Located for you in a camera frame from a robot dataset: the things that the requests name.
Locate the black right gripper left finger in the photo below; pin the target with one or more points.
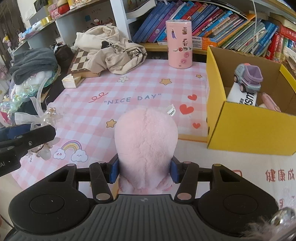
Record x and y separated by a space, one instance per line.
101 175

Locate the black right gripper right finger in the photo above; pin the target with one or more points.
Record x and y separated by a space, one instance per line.
186 175

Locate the pearl flower hair accessory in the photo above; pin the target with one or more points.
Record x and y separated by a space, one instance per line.
49 117

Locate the pink plush pig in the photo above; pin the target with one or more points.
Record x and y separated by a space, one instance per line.
145 141

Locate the white orange toothpaste box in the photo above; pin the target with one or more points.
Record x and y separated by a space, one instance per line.
236 96

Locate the small pink stapler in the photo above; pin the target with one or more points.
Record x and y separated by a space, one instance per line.
269 102

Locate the blue purple toy truck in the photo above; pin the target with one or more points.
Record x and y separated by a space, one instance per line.
248 77

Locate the iridescent plastic bag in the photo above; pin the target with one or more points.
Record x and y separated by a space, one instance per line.
22 93

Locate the yellow cardboard box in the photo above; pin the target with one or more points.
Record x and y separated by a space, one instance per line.
260 123

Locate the grey folded clothing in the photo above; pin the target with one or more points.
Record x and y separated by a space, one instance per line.
31 62

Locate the white paper box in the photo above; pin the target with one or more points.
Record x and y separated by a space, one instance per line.
70 81

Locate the wooden chess board box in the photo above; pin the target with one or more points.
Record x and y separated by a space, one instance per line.
78 66

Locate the beige cloth bag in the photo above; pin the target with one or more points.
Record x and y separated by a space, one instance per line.
108 49

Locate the pink cylindrical container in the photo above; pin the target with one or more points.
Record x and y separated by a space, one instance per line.
180 45

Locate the white bookshelf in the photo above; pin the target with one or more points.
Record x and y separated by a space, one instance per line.
214 23

